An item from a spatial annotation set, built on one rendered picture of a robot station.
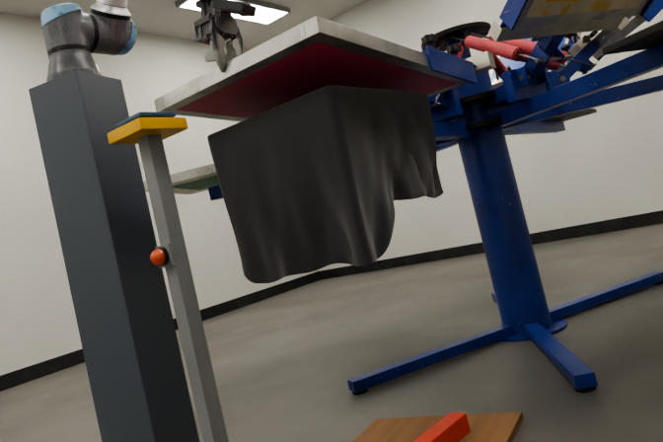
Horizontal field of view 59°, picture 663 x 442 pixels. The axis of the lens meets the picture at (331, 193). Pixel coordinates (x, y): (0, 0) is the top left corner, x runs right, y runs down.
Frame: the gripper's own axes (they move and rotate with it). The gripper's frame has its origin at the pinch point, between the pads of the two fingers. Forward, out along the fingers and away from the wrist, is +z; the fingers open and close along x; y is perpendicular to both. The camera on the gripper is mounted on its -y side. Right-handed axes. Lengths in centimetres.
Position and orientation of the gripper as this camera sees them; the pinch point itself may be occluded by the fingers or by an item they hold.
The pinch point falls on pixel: (231, 67)
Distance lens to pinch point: 150.4
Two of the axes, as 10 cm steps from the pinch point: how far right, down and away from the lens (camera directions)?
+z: 1.7, 9.8, -1.2
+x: -6.1, 0.1, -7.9
